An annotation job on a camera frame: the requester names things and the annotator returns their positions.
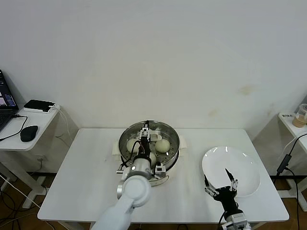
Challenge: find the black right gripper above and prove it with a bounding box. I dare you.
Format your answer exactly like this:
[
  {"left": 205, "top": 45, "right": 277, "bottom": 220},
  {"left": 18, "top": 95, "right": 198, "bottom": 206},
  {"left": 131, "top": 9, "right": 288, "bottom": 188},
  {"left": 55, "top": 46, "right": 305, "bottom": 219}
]
[{"left": 203, "top": 168, "right": 239, "bottom": 213}]

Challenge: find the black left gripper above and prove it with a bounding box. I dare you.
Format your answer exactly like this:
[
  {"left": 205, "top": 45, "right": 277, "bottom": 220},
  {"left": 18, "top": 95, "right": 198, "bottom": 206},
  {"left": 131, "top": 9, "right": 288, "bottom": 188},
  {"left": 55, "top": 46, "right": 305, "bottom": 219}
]
[{"left": 140, "top": 120, "right": 154, "bottom": 159}]

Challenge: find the glass lid with cream handle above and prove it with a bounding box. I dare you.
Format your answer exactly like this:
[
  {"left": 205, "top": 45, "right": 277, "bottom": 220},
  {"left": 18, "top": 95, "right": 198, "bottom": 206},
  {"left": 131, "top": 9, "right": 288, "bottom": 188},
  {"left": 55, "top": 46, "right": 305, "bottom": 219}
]
[{"left": 119, "top": 119, "right": 180, "bottom": 186}]

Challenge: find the white steamed baozi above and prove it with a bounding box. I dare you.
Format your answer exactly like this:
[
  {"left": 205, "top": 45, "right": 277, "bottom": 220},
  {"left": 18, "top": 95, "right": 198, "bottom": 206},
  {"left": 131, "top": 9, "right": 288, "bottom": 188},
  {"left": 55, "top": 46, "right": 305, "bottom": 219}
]
[
  {"left": 126, "top": 138, "right": 141, "bottom": 153},
  {"left": 148, "top": 152, "right": 158, "bottom": 167},
  {"left": 155, "top": 139, "right": 171, "bottom": 153}
]

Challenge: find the white round plate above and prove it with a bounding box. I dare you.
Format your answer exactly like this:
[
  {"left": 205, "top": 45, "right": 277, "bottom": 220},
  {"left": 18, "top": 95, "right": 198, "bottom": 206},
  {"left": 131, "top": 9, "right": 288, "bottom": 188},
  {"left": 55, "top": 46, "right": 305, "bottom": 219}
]
[{"left": 201, "top": 146, "right": 261, "bottom": 197}]

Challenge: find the white side table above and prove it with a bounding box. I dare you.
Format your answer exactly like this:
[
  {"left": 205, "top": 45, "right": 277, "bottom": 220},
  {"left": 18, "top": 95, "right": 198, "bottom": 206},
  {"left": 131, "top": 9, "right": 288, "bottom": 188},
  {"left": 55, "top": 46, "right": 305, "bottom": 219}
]
[
  {"left": 251, "top": 112, "right": 307, "bottom": 199},
  {"left": 0, "top": 105, "right": 80, "bottom": 209}
]

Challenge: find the flat white box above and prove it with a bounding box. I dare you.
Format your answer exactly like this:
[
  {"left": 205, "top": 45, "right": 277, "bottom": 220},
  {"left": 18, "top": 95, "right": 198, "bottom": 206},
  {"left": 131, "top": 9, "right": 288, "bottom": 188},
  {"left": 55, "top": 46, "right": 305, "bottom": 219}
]
[{"left": 23, "top": 103, "right": 60, "bottom": 114}]

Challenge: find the clear plastic drink cup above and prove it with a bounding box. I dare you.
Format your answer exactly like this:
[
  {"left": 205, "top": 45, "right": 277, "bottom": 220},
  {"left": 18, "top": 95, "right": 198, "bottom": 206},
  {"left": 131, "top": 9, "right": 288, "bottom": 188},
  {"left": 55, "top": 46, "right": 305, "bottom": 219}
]
[{"left": 291, "top": 103, "right": 307, "bottom": 127}]

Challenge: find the black smartphone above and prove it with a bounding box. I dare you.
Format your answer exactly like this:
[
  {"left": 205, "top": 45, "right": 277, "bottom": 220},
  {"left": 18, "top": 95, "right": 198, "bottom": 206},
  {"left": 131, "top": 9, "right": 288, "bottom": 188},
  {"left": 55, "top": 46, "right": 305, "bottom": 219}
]
[{"left": 23, "top": 99, "right": 56, "bottom": 113}]

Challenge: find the black computer mouse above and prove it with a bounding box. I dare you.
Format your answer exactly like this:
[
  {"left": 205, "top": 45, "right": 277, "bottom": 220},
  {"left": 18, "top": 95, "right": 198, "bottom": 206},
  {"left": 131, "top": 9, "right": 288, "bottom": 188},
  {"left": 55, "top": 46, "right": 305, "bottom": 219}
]
[{"left": 20, "top": 125, "right": 39, "bottom": 142}]

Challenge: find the black laptop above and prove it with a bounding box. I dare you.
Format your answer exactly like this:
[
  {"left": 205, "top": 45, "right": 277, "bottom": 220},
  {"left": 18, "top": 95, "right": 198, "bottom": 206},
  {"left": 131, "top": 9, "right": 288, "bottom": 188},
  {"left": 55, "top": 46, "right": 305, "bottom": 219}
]
[{"left": 0, "top": 69, "right": 19, "bottom": 134}]

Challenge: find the black adapter with cable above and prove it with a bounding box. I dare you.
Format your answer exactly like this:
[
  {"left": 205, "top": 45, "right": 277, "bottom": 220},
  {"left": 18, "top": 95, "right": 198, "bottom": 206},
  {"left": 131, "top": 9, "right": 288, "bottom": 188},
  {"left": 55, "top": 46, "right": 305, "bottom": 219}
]
[{"left": 275, "top": 133, "right": 307, "bottom": 213}]

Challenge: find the thin white cable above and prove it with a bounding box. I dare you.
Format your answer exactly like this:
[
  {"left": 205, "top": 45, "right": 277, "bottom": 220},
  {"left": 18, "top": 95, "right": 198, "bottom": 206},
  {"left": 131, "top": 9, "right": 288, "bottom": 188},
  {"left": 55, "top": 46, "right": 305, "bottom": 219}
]
[
  {"left": 0, "top": 174, "right": 41, "bottom": 209},
  {"left": 49, "top": 105, "right": 71, "bottom": 139},
  {"left": 284, "top": 130, "right": 307, "bottom": 154}
]

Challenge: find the black laptop cable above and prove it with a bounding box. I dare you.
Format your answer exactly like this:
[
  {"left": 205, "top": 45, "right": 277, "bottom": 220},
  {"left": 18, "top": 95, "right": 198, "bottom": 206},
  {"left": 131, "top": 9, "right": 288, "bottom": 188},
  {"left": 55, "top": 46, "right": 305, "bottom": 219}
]
[{"left": 0, "top": 114, "right": 28, "bottom": 142}]

